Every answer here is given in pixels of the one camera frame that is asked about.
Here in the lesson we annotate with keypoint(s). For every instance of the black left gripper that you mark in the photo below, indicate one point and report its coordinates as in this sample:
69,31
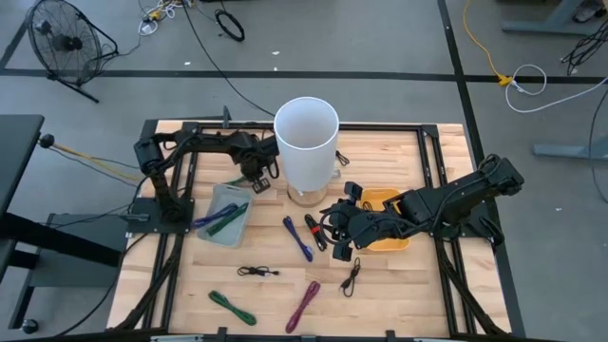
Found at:
259,154

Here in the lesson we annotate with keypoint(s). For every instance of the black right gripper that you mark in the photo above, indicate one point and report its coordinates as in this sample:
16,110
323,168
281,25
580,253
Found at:
366,228

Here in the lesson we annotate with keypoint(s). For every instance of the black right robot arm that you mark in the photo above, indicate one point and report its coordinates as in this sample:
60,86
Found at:
465,195

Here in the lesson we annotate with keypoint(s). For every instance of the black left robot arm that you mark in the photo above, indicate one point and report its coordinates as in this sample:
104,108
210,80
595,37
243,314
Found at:
209,141

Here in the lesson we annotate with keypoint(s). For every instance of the yellow plastic bin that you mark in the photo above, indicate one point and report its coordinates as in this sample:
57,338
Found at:
375,195

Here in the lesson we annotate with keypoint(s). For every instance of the clear plastic tray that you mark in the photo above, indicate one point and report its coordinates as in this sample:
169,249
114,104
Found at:
223,195

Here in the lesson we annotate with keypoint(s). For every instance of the white cylindrical bucket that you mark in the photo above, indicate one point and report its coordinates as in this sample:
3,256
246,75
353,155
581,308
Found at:
306,157

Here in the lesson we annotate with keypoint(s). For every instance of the black round knob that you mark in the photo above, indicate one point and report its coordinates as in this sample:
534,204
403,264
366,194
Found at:
46,141

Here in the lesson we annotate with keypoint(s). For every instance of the grey desk leg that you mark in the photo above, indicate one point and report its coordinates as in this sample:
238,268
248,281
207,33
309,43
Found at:
546,24
570,151

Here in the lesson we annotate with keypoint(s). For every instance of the black floor fan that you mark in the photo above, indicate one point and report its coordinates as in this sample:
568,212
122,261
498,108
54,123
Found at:
66,43

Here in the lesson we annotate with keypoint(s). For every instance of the black desk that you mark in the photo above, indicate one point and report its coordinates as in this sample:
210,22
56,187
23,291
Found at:
16,152

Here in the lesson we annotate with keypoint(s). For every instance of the black caster wheel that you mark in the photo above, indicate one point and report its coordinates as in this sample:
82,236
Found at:
30,326

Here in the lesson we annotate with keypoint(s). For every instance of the black aluminium table frame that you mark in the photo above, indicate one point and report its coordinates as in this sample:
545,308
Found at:
380,127

